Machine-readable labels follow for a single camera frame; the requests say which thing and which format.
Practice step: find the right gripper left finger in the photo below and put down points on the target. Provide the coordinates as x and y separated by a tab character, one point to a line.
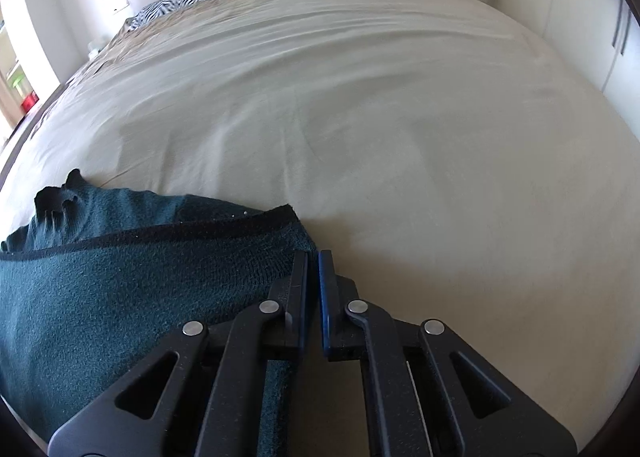
200	391

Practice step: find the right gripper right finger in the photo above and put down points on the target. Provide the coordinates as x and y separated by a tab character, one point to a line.
427	392

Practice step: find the dark green knit sweater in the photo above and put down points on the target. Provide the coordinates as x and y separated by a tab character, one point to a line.
99	277

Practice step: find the beige bed sheet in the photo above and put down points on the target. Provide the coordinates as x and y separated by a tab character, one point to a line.
449	158

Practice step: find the red box on shelf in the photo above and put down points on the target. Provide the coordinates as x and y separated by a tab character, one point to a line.
29	101

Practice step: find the green item on shelf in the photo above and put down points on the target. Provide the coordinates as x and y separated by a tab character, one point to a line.
16	82

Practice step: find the zebra print pillow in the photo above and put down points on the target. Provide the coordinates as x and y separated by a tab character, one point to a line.
155	10

